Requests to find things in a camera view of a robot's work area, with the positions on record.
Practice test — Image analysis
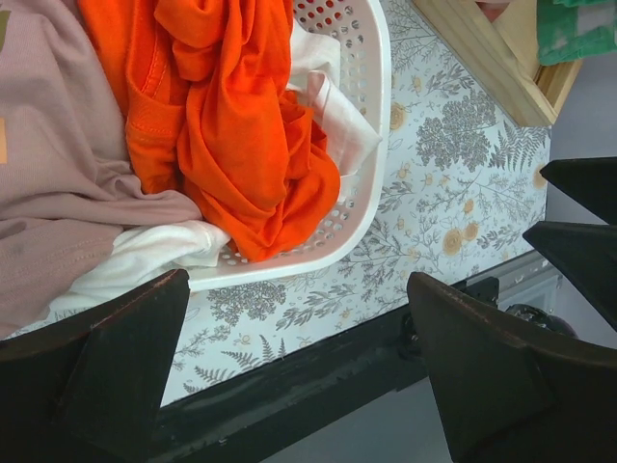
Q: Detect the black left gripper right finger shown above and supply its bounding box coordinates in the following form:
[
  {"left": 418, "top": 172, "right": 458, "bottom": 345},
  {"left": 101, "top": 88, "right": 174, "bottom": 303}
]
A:
[{"left": 408, "top": 272, "right": 616, "bottom": 462}]

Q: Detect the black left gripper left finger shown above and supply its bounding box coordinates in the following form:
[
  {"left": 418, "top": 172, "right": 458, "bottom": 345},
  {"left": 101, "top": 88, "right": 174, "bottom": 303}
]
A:
[{"left": 1, "top": 270, "right": 190, "bottom": 462}]

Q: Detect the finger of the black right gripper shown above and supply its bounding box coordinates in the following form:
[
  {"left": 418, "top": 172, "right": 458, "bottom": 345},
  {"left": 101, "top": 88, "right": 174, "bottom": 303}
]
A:
[
  {"left": 540, "top": 157, "right": 617, "bottom": 225},
  {"left": 523, "top": 221, "right": 616, "bottom": 327}
]

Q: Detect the orange t shirt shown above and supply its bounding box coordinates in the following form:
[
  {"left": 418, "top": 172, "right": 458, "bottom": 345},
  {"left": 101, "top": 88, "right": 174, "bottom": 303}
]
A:
[{"left": 79, "top": 1, "right": 340, "bottom": 261}]

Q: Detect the mauve printed t shirt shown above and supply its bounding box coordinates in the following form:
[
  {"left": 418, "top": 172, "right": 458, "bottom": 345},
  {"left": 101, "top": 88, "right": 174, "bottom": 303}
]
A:
[{"left": 1, "top": 1, "right": 200, "bottom": 336}]

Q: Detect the green tie-dye garment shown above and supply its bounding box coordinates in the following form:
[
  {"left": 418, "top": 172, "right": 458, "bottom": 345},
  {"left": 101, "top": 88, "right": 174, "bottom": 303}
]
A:
[{"left": 536, "top": 0, "right": 616, "bottom": 66}]

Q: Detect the right wooden clothes rack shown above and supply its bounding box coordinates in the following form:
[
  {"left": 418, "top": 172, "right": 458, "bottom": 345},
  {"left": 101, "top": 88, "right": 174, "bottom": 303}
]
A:
[{"left": 413, "top": 0, "right": 582, "bottom": 126}]

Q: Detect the white garment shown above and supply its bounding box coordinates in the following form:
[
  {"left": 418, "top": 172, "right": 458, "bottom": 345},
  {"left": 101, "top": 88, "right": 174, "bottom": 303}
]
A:
[{"left": 49, "top": 220, "right": 229, "bottom": 321}]

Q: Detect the white plastic laundry basket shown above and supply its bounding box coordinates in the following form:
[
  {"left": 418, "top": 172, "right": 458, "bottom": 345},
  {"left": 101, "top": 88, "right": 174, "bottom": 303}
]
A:
[{"left": 189, "top": 1, "right": 391, "bottom": 291}]

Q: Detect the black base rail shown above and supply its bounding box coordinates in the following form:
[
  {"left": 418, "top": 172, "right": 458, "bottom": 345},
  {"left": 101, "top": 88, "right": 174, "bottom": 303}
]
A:
[{"left": 144, "top": 275, "right": 502, "bottom": 463}]

